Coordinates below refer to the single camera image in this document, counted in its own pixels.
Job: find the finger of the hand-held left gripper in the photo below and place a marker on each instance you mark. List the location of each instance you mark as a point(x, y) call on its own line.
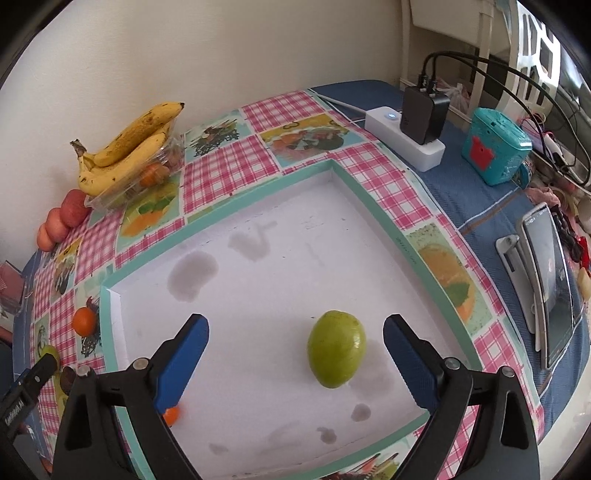
point(39, 373)

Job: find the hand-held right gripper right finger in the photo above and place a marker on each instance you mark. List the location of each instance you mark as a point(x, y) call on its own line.
point(406, 360)

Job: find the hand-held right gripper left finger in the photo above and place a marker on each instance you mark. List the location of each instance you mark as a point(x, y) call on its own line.
point(184, 364)

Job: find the orange tangerine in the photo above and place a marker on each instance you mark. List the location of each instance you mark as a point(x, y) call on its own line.
point(84, 321)
point(154, 175)
point(172, 416)

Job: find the large green fruit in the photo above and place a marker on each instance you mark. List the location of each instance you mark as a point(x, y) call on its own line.
point(337, 349)

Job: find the white foam tray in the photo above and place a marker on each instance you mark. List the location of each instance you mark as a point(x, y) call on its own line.
point(277, 277)

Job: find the clear box with pink contents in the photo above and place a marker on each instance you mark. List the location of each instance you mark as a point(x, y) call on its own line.
point(11, 286)

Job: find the red apple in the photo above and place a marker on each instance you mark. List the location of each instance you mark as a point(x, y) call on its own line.
point(55, 226)
point(75, 207)
point(44, 237)

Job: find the white phone stand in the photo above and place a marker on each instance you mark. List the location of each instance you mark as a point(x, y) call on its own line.
point(512, 258)

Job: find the smartphone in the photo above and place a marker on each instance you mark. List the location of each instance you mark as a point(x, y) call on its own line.
point(554, 286)

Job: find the blue bed sheet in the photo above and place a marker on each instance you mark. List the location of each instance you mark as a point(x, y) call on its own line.
point(475, 203)

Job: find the clear plastic container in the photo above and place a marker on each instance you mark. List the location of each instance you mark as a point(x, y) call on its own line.
point(138, 189)

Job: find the pink checked tablecloth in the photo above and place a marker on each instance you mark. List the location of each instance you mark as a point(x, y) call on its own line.
point(221, 161)

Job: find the yellow banana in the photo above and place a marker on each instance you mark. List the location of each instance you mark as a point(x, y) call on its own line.
point(120, 168)
point(134, 129)

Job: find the white power strip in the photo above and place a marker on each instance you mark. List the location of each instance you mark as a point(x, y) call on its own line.
point(415, 150)

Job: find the pink cloth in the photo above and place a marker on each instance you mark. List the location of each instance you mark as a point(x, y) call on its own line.
point(545, 197)

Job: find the teal toy box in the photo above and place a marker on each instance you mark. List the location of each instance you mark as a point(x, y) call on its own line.
point(496, 147)

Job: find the black charger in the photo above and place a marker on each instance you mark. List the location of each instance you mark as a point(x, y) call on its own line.
point(422, 115)

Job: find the pink plastic bag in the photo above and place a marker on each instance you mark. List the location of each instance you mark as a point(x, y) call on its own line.
point(455, 94)

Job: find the white wooden shelf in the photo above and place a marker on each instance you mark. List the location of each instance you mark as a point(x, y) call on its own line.
point(482, 46)

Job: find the white lattice headboard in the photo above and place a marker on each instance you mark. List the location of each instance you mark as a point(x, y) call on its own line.
point(531, 55)

